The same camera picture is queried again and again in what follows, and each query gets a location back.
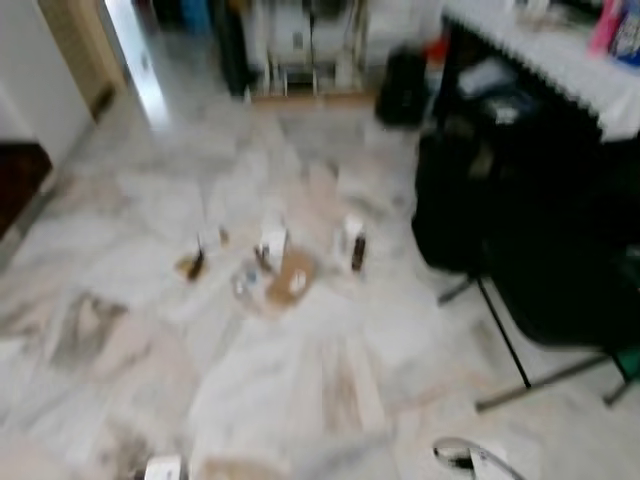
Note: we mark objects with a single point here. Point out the large bulky black bag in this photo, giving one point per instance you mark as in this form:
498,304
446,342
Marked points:
530,220

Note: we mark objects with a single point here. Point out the green plastic object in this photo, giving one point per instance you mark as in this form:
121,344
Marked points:
630,362

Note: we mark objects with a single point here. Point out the table with white tablecloth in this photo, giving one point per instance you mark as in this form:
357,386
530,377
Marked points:
560,60

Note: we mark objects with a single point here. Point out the pink and blue package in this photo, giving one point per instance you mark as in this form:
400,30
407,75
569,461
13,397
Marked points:
618,30

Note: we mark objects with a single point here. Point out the small black bag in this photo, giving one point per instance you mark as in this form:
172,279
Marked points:
403,90

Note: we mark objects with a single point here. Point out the white and brown bottle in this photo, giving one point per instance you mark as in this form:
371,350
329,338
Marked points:
354,242

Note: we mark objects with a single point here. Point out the brown cardboard scrap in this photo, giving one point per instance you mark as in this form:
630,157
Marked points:
293,280

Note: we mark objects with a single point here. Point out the metal storage shelf rack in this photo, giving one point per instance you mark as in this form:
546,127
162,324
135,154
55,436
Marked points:
310,45

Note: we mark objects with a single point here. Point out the clear plastic wrapper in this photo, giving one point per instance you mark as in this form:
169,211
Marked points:
247,283

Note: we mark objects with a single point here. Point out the tall black bag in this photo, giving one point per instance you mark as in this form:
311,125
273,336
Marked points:
232,50

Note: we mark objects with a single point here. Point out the blue container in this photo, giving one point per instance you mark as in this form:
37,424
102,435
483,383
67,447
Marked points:
196,15

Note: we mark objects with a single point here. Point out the black metal leg frame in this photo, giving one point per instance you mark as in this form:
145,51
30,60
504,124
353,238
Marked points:
510,345

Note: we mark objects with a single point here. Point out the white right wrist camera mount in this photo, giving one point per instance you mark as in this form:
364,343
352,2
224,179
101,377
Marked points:
495,465

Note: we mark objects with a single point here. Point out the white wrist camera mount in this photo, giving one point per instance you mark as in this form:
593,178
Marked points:
495,465
165,469

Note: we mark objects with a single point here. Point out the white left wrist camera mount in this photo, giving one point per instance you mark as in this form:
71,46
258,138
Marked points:
165,469

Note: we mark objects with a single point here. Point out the wooden door frame panel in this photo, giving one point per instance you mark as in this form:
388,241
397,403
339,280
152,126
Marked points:
85,45

